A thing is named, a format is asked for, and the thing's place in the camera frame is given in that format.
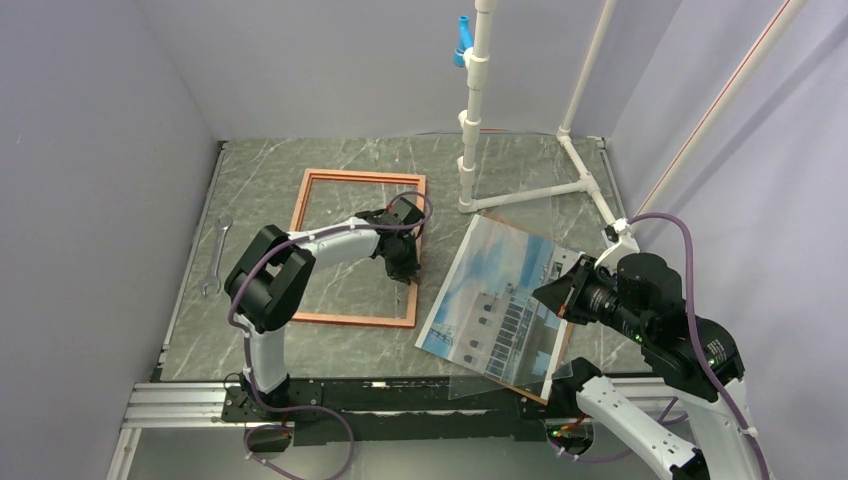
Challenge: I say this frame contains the clear transparent sheet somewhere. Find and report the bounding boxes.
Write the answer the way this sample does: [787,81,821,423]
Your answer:
[440,198,632,377]

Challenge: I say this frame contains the blue pipe fitting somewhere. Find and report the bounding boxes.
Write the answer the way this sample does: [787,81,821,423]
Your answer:
[453,15,474,68]

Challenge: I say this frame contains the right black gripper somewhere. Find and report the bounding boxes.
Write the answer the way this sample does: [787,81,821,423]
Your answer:
[531,251,650,341]

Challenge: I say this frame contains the white PVC pipe stand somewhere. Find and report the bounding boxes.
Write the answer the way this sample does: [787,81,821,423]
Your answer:
[457,1,806,225]

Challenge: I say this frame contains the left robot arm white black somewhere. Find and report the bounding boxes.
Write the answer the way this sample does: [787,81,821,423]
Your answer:
[224,191,433,420]

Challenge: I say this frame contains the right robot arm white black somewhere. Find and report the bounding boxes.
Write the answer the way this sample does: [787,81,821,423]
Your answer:
[532,253,771,479]

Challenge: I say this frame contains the silver open-end wrench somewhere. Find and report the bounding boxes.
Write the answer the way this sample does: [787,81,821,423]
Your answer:
[200,216,233,297]

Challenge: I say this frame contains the building and sky photo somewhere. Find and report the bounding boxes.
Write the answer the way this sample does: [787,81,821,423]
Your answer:
[414,214,583,399]

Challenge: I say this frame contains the orange wooden picture frame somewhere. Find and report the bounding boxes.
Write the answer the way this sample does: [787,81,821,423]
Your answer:
[289,168,426,329]

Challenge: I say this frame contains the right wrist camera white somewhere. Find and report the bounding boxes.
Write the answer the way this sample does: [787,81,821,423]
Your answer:
[594,218,640,273]

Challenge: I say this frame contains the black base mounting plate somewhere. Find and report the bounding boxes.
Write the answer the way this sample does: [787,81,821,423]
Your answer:
[220,376,595,454]

